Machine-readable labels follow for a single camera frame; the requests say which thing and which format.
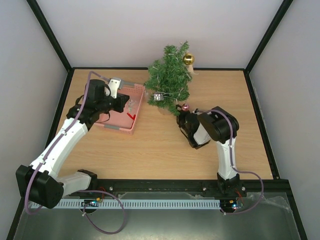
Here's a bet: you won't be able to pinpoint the pink bauble ornament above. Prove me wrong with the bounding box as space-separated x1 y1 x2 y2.
181 103 190 112

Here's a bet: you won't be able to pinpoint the pink perforated plastic basket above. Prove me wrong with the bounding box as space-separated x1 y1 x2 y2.
92 79 147 137

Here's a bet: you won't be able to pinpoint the round wooden tree base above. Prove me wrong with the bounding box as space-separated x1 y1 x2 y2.
157 107 172 116

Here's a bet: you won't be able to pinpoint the silver foil gift ornament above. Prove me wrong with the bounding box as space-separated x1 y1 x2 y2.
153 92 164 102

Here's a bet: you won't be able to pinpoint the small green christmas tree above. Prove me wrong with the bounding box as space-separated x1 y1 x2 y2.
144 41 192 116

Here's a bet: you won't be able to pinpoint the gold bauble ornament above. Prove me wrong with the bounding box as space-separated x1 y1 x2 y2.
182 52 195 66

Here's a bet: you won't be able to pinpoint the clear led string lights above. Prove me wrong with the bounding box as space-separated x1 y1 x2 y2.
144 41 192 102

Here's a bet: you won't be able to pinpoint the silver glitter star ornament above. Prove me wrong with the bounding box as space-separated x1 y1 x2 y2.
125 99 137 113

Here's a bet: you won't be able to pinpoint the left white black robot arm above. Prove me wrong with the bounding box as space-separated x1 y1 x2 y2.
15 78 130 212

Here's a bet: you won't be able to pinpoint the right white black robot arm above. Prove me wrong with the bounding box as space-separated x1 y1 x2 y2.
175 105 240 196

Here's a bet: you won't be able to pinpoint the red ribbon bow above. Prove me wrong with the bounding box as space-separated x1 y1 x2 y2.
127 112 137 129

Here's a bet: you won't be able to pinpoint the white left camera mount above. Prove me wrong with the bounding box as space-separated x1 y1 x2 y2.
108 77 120 99

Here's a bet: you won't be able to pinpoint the light blue slotted cable duct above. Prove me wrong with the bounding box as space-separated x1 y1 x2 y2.
29 198 221 210

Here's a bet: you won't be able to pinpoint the black front frame rail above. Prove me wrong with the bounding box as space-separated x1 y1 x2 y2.
62 177 276 198

